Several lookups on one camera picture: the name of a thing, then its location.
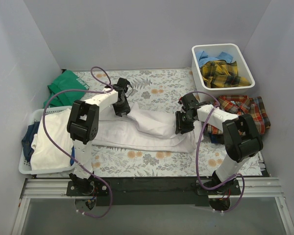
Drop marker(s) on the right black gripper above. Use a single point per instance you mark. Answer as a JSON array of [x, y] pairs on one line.
[[180, 123]]

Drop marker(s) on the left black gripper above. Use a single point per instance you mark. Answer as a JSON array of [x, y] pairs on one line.
[[121, 108]]

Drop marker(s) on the white long sleeve shirt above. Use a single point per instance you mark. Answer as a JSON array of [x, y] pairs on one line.
[[144, 130]]

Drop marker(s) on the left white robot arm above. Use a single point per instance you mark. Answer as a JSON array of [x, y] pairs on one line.
[[83, 126]]

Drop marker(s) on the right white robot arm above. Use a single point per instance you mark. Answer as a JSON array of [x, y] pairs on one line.
[[241, 138]]

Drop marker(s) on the floral table cloth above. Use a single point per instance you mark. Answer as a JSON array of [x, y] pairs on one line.
[[156, 90]]

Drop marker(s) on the yellow plaid shirt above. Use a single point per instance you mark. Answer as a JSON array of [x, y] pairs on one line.
[[219, 74]]

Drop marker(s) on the red plaid shirt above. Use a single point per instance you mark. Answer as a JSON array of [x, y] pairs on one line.
[[242, 104]]

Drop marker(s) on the white plastic bin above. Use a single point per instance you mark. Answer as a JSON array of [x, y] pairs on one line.
[[214, 50]]

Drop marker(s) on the green shirt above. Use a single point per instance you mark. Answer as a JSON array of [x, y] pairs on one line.
[[66, 81]]

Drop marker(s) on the blue shirt in bin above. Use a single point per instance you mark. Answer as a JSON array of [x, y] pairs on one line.
[[202, 58]]

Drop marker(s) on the white folded cloth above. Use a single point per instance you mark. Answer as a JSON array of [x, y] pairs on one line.
[[46, 155]]

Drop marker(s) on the dark blue garment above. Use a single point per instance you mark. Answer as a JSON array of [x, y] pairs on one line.
[[28, 140]]

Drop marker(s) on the white laundry basket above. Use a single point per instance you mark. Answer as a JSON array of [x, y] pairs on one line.
[[24, 165]]

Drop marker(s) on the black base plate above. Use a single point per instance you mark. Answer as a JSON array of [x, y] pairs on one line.
[[148, 191]]

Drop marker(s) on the aluminium frame rail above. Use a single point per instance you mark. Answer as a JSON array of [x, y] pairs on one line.
[[56, 188]]

